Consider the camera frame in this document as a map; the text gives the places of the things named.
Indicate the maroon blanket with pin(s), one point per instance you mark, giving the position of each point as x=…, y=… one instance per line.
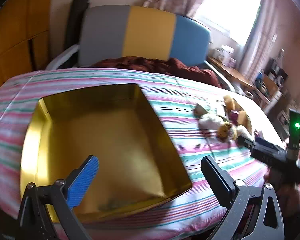
x=165, y=66

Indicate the grey bed rail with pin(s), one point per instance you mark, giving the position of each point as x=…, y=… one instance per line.
x=222, y=77

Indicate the bright window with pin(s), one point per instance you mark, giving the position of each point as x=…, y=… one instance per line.
x=227, y=5

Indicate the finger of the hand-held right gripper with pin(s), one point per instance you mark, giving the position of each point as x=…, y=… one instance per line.
x=265, y=143
x=245, y=141

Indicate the black post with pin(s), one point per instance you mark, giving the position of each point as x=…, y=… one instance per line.
x=76, y=22

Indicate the striped bedsheet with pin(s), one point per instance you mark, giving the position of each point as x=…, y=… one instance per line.
x=165, y=100

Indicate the gold tin box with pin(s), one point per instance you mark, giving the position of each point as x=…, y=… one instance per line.
x=115, y=142

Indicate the wooden desk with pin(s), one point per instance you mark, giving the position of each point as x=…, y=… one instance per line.
x=232, y=73

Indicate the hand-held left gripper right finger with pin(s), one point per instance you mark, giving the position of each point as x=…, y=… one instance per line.
x=215, y=180

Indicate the wooden shelf unit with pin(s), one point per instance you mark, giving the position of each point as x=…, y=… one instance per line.
x=270, y=87

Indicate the peanut snack packet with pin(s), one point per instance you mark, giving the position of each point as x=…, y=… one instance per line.
x=226, y=131

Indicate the white roll packet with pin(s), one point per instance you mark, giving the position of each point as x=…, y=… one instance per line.
x=242, y=131

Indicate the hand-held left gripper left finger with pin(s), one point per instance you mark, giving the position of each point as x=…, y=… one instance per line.
x=82, y=180

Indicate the pink tissue box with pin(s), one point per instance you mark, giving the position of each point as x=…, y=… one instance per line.
x=231, y=61

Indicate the black stereo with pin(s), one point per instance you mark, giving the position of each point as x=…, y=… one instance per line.
x=277, y=70

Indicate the grey yellow blue headboard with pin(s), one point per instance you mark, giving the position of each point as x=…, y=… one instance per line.
x=150, y=35

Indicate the white bed rail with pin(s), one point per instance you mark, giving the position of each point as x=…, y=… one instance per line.
x=62, y=57

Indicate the green packet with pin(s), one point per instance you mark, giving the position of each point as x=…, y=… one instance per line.
x=201, y=108

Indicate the orange wooden wardrobe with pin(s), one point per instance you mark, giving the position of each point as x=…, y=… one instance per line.
x=15, y=30

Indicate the white carton box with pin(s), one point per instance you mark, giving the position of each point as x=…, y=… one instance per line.
x=221, y=52

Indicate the clear plastic bag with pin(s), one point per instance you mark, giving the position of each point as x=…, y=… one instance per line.
x=210, y=123

